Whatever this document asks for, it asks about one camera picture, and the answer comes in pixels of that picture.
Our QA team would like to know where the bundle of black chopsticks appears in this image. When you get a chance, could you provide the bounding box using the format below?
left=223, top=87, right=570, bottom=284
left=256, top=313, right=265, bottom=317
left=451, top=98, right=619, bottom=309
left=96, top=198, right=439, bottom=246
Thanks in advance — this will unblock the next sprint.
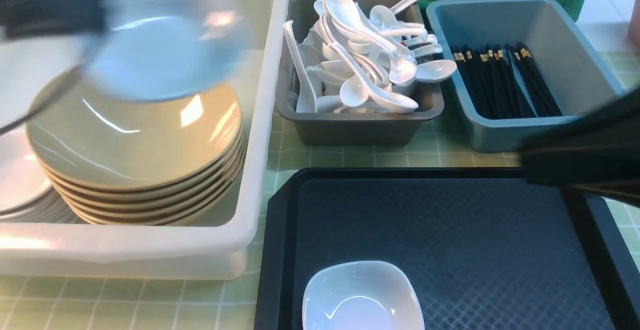
left=450, top=42, right=563, bottom=120

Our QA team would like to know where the white soup spoon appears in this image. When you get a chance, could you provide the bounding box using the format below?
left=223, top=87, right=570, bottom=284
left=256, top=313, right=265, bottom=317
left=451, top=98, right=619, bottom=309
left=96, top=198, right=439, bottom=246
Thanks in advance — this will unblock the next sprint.
left=328, top=41, right=419, bottom=114

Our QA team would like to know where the upright white spoon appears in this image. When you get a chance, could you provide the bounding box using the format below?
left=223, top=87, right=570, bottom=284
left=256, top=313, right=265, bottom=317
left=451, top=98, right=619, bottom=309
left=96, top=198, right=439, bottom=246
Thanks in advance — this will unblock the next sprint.
left=282, top=20, right=319, bottom=113

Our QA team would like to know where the large white plastic tub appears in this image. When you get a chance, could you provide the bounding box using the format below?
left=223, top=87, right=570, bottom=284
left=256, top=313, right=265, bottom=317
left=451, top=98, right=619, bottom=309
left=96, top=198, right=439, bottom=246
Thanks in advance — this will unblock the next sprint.
left=1, top=0, right=290, bottom=280

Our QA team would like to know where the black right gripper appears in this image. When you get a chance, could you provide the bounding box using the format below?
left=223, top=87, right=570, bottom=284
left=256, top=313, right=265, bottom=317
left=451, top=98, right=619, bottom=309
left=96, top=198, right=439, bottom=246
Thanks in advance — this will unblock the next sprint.
left=519, top=88, right=640, bottom=206

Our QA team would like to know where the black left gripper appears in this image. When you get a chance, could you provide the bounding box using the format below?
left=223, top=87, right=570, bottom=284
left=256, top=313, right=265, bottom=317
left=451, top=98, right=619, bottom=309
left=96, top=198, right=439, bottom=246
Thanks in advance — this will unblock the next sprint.
left=0, top=0, right=106, bottom=41

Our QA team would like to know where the blue plastic chopstick bin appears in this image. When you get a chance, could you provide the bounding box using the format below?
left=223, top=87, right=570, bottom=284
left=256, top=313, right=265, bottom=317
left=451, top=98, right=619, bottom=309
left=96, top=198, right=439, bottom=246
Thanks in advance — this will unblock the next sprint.
left=425, top=0, right=626, bottom=153

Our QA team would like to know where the stack of tan bowls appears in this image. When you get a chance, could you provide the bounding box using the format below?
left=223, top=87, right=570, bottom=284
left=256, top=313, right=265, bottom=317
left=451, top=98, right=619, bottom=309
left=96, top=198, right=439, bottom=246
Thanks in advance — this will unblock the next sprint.
left=43, top=133, right=249, bottom=226

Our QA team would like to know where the white square dish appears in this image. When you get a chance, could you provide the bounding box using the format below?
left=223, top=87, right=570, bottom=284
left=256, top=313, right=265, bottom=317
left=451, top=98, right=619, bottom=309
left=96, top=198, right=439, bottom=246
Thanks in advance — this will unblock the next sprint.
left=301, top=260, right=425, bottom=330
left=84, top=0, right=254, bottom=103

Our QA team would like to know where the pile of white spoons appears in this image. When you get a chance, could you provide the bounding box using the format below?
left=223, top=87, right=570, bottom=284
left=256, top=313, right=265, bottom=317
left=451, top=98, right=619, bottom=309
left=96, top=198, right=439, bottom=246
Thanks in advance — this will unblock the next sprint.
left=295, top=0, right=458, bottom=114

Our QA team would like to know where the stack of white plates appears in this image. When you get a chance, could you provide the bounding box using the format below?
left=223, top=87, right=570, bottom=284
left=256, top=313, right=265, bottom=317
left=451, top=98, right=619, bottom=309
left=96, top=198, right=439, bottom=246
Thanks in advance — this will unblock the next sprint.
left=0, top=128, right=80, bottom=224

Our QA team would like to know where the black plastic serving tray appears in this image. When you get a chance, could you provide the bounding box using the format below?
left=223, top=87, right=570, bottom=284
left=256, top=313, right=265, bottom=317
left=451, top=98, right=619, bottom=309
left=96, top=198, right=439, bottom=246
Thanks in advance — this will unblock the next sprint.
left=254, top=168, right=639, bottom=330

